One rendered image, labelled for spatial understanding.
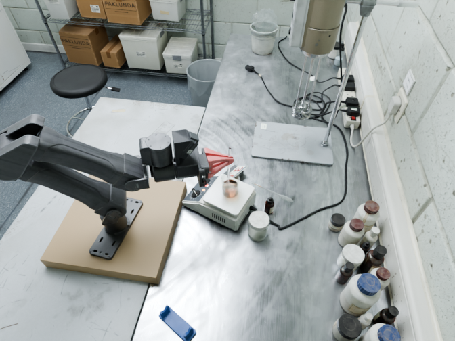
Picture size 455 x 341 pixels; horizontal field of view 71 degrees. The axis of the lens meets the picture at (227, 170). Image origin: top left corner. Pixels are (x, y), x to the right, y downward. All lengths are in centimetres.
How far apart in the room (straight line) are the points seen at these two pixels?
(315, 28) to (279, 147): 46
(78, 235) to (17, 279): 19
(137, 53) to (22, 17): 140
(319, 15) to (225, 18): 234
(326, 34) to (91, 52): 268
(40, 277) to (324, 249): 80
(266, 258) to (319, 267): 15
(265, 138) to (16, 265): 90
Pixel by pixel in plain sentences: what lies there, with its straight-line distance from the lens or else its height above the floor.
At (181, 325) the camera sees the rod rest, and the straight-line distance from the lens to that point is 88.
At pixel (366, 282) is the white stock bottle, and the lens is 84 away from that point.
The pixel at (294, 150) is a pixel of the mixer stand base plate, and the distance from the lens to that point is 121.
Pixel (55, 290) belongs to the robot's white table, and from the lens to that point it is 101.
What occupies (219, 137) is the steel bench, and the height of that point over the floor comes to 90.
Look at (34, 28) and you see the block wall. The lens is 413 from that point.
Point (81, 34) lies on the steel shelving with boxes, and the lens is 333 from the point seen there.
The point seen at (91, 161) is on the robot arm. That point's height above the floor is 124.
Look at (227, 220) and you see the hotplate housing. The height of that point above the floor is 95.
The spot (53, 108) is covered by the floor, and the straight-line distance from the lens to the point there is 325.
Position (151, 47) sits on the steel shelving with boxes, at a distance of 308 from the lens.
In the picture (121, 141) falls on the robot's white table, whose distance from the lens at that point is 130.
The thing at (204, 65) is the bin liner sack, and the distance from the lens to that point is 272.
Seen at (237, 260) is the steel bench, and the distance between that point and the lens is 94.
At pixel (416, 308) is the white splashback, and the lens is 89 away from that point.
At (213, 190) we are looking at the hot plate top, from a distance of 96.
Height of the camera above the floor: 175
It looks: 49 degrees down
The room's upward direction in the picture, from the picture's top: straight up
